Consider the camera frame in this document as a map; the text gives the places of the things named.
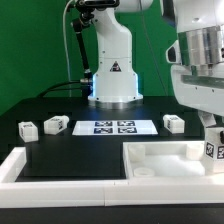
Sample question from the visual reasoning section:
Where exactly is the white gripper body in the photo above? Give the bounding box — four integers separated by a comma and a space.
166, 40, 224, 117

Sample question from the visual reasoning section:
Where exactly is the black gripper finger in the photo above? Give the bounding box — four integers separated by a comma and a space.
198, 111, 216, 128

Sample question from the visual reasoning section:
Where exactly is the white square tabletop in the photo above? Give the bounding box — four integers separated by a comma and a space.
122, 140, 224, 182

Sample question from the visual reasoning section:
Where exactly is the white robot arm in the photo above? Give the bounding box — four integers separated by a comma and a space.
89, 0, 224, 127

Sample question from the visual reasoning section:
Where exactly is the white sheet with AprilTags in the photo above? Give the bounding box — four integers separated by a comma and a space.
72, 120, 158, 136

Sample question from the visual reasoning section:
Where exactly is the white U-shaped obstacle fence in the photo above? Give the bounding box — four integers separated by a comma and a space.
0, 147, 224, 208

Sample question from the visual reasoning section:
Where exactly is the black cable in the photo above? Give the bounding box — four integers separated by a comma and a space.
36, 78, 93, 98

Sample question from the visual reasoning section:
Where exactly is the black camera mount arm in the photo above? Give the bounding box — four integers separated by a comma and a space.
70, 0, 120, 84

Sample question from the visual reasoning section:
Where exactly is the white cable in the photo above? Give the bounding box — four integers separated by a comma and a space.
62, 0, 76, 82

